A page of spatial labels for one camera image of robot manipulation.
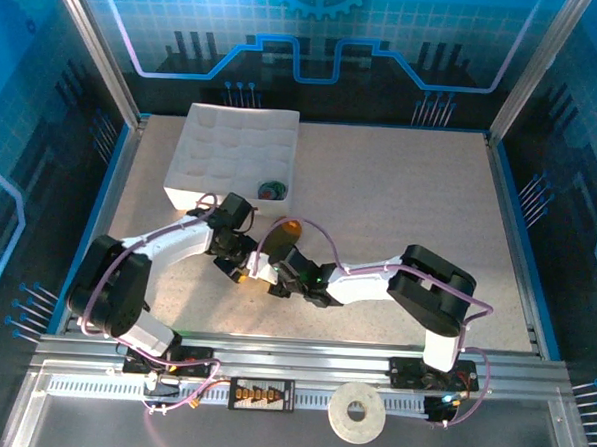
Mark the olive orange sock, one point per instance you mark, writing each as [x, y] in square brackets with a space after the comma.
[284, 237]

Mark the grey green orange sock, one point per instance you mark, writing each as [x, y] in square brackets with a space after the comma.
[272, 190]

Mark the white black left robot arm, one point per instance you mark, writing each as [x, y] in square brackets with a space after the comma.
[177, 239]

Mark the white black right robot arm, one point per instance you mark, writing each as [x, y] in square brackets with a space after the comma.
[365, 287]

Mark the white tape roll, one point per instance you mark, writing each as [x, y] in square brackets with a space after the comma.
[339, 411]

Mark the white divided storage box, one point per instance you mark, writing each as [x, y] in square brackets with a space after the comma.
[232, 150]

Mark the black power distribution board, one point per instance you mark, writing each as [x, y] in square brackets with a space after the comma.
[262, 394]

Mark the yellow power connector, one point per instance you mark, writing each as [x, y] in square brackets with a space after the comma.
[195, 404]

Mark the small black controller board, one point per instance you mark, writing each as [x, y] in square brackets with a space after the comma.
[162, 391]
[441, 408]

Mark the aluminium frame beam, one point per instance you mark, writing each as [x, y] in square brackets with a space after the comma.
[296, 356]

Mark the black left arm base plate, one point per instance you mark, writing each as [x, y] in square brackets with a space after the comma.
[196, 358]

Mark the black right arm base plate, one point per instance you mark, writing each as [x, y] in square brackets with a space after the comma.
[406, 372]

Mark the aluminium side rail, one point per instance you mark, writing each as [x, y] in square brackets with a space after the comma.
[513, 245]
[125, 167]

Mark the aluminium upright post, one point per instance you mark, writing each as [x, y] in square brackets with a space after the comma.
[98, 48]
[539, 71]

